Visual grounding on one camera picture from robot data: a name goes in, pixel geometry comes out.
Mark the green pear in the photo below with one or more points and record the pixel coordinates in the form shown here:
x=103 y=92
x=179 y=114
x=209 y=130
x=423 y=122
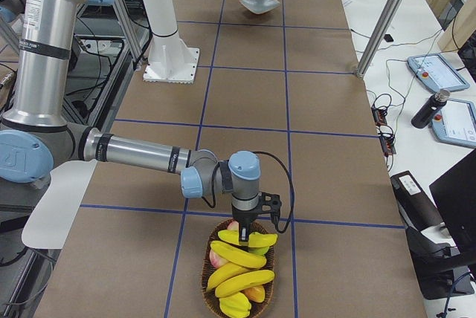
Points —
x=262 y=251

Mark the white camera post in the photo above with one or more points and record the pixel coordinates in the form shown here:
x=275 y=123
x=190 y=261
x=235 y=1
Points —
x=169 y=58

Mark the black water bottle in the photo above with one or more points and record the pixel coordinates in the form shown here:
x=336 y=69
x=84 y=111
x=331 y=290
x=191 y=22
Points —
x=432 y=105

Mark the black monitor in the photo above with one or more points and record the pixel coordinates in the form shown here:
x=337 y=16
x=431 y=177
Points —
x=454 y=195

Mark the yellow starfruit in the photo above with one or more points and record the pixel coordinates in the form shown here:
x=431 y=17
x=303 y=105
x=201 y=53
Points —
x=236 y=305

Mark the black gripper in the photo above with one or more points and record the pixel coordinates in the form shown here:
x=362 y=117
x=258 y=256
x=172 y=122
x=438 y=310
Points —
x=244 y=218

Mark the aluminium frame post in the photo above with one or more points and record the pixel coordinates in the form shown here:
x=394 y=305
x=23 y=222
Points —
x=377 y=36

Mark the yellow banana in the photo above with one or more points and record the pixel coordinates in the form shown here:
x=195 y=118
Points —
x=243 y=281
x=255 y=239
x=224 y=273
x=237 y=256

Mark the grey square plate orange rim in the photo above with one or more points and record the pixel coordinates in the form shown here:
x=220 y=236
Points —
x=259 y=7

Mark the pink peach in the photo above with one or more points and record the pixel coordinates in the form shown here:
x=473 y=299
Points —
x=216 y=260

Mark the white chair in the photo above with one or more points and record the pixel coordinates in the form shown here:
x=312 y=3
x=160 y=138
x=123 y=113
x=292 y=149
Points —
x=53 y=216

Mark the far teach pendant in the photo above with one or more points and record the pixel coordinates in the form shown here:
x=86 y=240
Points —
x=436 y=73

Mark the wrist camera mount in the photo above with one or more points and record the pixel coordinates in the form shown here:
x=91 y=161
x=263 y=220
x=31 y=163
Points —
x=270 y=204

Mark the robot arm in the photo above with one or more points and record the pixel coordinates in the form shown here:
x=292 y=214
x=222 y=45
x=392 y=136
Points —
x=36 y=138

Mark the small black box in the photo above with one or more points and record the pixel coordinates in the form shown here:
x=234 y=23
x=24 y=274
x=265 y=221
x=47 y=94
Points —
x=388 y=37

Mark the near teach pendant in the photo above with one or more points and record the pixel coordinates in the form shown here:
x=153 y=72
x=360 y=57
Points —
x=454 y=123

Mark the teach pendant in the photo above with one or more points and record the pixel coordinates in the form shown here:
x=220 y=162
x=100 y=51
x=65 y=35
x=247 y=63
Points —
x=454 y=123
x=436 y=73

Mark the red yellow apple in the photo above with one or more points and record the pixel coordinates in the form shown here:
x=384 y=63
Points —
x=234 y=226

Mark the orange mango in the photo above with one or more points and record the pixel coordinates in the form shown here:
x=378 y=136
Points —
x=255 y=294

